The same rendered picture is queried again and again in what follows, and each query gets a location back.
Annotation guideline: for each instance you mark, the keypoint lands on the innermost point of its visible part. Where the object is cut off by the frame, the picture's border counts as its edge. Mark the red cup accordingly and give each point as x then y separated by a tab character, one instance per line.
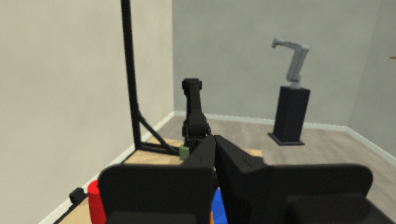
97	214

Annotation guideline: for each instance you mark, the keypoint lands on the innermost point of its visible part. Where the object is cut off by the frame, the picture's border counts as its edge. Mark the blue flat mat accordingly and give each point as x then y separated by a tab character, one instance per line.
219	216

